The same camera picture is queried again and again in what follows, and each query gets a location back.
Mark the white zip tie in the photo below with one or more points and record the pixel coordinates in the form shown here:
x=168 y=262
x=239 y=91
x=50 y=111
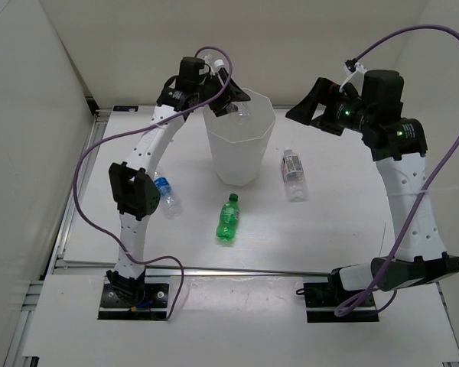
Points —
x=355 y=72

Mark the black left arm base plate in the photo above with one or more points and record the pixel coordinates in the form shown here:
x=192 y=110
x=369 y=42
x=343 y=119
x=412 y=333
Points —
x=153 y=305

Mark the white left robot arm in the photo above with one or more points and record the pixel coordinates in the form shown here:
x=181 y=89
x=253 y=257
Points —
x=198 y=82

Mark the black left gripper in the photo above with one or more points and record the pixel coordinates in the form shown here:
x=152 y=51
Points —
x=233 y=93

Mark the white foam board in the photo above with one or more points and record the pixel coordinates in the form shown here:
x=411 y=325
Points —
x=234 y=322

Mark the clear bottle white barcode label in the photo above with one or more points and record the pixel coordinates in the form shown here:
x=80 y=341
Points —
x=293 y=176

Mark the green plastic soda bottle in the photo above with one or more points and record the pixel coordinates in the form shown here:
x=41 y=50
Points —
x=228 y=221

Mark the clear bottle blue label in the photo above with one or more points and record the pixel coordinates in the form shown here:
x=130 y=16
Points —
x=170 y=202

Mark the clear unlabelled plastic bottle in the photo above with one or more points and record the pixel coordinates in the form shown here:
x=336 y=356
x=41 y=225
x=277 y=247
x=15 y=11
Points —
x=243 y=114

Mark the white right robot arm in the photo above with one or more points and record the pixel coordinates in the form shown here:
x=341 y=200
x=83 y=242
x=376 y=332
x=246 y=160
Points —
x=398 y=148

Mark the aluminium table edge rail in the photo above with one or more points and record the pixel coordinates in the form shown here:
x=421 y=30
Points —
x=160 y=270

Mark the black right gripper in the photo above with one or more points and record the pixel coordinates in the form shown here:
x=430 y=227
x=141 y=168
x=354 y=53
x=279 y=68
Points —
x=324 y=92

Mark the white octagonal plastic bin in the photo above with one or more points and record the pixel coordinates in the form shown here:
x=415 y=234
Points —
x=238 y=140

